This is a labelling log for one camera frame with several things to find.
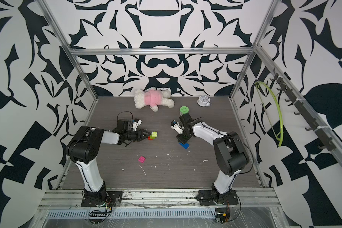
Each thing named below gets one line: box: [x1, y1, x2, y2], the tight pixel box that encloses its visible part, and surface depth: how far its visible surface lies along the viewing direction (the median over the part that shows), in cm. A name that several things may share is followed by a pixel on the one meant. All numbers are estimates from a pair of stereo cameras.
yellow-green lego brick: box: [149, 131, 158, 140], surface depth 95 cm
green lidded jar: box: [179, 105, 190, 116], surface depth 108 cm
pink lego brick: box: [137, 155, 146, 164], surface depth 88 cm
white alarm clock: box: [197, 95, 211, 107], surface depth 117 cm
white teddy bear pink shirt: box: [133, 86, 175, 113], surface depth 110 cm
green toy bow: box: [254, 80, 284, 148], surface depth 69 cm
